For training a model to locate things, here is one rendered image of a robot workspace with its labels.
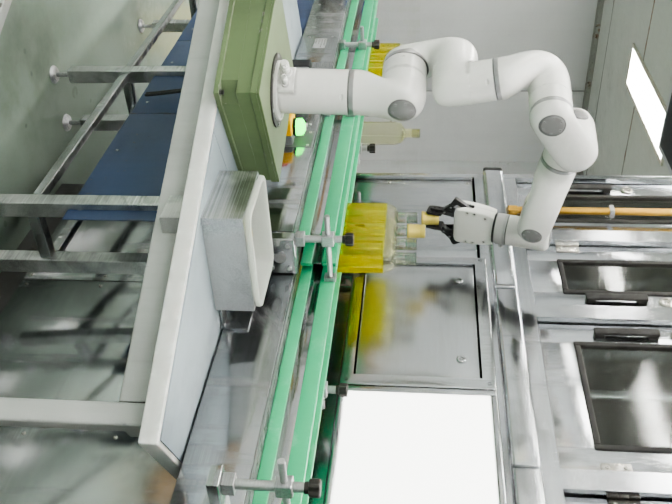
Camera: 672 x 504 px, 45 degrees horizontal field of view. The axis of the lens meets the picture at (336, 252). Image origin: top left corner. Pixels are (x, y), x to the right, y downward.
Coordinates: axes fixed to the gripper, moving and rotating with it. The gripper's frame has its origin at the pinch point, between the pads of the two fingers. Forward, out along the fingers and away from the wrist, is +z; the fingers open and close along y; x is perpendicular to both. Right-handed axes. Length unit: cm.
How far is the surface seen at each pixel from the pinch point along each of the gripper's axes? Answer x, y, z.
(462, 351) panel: 31.9, -13.2, -15.4
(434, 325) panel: 25.3, -13.1, -7.1
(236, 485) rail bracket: 101, 14, 4
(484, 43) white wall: -563, -174, 101
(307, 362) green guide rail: 62, 3, 9
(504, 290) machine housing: 7.4, -13.0, -20.0
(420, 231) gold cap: 8.2, 0.8, 1.5
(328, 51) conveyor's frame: -57, 17, 50
